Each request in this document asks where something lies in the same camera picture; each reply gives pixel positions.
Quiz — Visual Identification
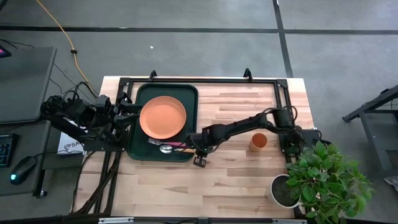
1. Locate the dark grey desk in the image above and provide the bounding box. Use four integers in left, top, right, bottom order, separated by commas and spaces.
0, 119, 53, 198

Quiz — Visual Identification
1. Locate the person's shoe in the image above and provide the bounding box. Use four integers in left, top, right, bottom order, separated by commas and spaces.
384, 175, 398, 191

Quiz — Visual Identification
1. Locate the black metal stand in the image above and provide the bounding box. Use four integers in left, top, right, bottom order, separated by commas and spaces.
341, 84, 398, 177

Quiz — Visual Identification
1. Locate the white plant pot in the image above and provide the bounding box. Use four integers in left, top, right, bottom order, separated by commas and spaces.
269, 174, 303, 208

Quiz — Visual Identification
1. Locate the fork with pink handle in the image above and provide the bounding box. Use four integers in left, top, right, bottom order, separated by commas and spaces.
147, 138, 187, 148

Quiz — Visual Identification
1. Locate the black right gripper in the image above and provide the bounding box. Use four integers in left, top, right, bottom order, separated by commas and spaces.
185, 124, 223, 156

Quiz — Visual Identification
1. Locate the black table frame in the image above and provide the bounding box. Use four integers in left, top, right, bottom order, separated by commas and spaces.
70, 68, 315, 224

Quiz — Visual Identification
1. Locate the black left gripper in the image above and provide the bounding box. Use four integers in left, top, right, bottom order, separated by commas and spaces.
101, 102, 143, 136

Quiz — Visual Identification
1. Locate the orange cup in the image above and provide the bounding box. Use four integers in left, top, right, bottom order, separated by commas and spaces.
249, 133, 269, 152

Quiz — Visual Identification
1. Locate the orange plate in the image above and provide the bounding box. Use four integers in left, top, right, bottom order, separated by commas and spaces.
139, 95, 187, 140

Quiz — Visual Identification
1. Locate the black keyboard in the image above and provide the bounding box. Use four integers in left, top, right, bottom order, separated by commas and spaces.
0, 133, 19, 169

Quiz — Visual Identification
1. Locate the yellow cable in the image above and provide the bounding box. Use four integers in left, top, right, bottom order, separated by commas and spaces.
35, 0, 94, 91

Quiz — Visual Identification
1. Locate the dark green tray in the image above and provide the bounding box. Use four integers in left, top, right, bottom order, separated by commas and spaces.
126, 83, 199, 162

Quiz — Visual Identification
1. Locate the white printed box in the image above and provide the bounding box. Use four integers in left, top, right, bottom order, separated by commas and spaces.
57, 118, 85, 156

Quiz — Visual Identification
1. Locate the black computer mouse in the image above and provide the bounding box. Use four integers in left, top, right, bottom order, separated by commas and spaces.
9, 155, 39, 185

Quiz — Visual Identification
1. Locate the silver metal bracket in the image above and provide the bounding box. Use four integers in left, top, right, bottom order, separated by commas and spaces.
272, 218, 308, 224
98, 217, 134, 224

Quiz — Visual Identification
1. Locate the green leafy plant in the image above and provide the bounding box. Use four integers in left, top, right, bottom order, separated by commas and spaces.
285, 140, 376, 224

